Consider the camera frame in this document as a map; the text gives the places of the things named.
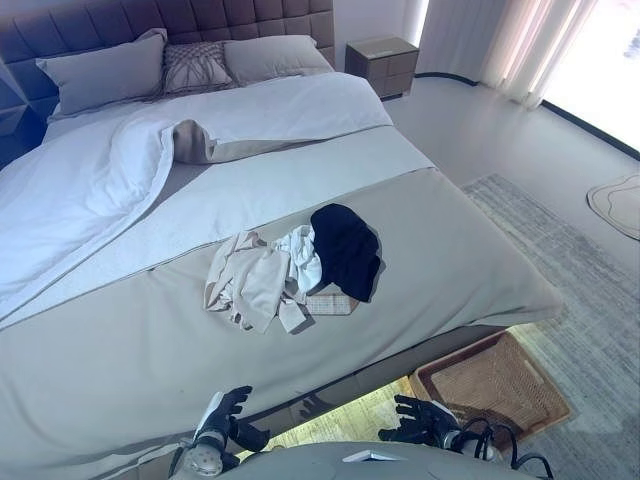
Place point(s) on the large bed with beige cover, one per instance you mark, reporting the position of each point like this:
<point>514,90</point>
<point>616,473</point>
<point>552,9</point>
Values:
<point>150,350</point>

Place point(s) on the sheer white curtain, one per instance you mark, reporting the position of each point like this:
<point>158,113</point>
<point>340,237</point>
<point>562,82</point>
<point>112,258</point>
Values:
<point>525,45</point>

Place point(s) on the white duvet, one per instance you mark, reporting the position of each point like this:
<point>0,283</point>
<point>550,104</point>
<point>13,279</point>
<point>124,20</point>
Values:
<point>75,200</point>

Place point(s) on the grey robot torso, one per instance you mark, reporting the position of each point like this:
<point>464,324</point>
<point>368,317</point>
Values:
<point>340,462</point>

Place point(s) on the large beige pillow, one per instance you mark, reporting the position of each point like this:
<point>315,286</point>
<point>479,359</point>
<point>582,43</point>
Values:
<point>102,75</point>

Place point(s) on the pink checkered cloth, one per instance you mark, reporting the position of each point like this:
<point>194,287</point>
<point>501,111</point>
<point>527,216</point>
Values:
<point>330,303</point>

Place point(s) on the black garment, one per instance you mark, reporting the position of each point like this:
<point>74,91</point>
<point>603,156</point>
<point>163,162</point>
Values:
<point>347,257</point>

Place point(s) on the brown tufted headboard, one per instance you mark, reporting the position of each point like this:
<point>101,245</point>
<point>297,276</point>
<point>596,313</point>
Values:
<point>150,20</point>

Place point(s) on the small beige floor mat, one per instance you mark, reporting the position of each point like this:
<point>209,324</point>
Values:
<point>617,202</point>

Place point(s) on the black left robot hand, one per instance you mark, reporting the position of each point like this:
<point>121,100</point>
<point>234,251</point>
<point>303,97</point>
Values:
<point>220,420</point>

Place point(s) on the patterned decorative cushion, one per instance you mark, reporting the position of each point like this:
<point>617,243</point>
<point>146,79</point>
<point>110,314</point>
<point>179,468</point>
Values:
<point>195,67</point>

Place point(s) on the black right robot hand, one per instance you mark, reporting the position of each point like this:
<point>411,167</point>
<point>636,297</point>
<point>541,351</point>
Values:
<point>425,417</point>

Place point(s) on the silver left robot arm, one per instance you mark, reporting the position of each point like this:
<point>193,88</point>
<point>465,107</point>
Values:
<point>200,461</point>

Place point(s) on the brown wooden nightstand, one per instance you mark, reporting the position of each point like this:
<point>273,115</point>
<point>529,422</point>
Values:
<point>384,64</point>

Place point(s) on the grey area rug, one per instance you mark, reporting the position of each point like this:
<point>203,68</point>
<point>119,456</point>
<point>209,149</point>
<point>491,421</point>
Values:
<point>575,300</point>

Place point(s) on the white garment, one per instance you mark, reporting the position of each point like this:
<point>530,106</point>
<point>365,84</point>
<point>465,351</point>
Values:
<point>302,255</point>

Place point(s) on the beige camouflage garment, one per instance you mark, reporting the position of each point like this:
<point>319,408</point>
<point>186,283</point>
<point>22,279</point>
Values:
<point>250,282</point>

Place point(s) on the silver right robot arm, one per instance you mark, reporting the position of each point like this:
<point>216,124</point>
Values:
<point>482,445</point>

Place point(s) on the brown woven laundry basket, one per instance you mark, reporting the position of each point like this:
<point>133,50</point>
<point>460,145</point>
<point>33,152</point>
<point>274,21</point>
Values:
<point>495,382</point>

